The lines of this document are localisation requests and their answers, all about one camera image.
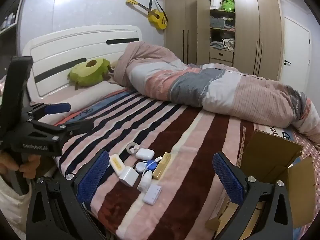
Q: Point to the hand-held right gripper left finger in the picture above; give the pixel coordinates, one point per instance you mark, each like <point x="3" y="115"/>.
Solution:
<point x="93" y="176"/>

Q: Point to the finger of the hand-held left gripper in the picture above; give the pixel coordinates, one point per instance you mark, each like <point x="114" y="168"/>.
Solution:
<point x="58" y="108"/>
<point x="75" y="127"/>

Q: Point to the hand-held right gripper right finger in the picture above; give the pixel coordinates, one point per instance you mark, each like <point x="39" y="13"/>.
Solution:
<point x="228" y="180"/>

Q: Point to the person's left hand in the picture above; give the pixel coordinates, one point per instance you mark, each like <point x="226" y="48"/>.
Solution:
<point x="10" y="163"/>

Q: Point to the white box yellow label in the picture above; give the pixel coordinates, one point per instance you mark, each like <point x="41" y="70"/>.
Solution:
<point x="116" y="164"/>

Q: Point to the white charger cube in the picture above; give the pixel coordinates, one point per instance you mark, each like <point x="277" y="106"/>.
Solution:
<point x="128" y="177"/>

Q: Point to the pale pink pillow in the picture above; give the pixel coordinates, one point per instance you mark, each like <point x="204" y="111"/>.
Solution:
<point x="100" y="92"/>

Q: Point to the striped pink brown blanket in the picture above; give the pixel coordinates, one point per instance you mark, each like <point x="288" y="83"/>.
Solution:
<point x="200" y="142"/>

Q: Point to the white round lens case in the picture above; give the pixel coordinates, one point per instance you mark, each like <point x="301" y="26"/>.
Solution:
<point x="140" y="167"/>

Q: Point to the green avocado plush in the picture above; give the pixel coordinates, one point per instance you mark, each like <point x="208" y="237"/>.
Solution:
<point x="92" y="75"/>

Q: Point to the brown cardboard box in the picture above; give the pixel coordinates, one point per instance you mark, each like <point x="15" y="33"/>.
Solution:
<point x="270" y="152"/>

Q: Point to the white dropper bottle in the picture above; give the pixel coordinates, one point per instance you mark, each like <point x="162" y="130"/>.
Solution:
<point x="144" y="183"/>

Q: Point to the white earbuds case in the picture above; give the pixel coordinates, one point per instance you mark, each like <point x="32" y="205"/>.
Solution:
<point x="144" y="153"/>

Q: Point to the white bed headboard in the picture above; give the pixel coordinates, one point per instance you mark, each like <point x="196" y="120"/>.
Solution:
<point x="62" y="47"/>

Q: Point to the white card reader hub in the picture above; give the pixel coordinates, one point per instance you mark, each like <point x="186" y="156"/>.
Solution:
<point x="152" y="195"/>

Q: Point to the gold power bank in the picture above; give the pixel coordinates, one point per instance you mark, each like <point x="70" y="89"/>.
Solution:
<point x="161" y="166"/>

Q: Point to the pink grey patchwork duvet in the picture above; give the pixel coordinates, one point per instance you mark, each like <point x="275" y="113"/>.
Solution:
<point x="225" y="92"/>

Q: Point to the beige wardrobe drawer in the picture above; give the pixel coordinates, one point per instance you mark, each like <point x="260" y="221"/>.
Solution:
<point x="221" y="55"/>

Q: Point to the yellow guitar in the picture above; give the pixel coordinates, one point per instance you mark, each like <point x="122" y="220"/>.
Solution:
<point x="157" y="17"/>

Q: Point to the pile of light clothes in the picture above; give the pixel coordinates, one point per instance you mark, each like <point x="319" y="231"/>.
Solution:
<point x="222" y="44"/>

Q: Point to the white door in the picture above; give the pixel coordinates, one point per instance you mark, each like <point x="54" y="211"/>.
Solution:
<point x="295" y="50"/>

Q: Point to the beige wooden wardrobe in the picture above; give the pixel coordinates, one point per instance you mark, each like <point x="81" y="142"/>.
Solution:
<point x="247" y="30"/>

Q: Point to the grey folded clothes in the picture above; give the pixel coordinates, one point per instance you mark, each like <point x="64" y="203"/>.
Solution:
<point x="221" y="23"/>

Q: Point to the green bag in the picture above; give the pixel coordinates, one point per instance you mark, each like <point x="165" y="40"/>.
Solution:
<point x="228" y="4"/>

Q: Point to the dark wall shelf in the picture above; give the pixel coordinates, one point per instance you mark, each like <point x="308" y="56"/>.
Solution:
<point x="10" y="32"/>

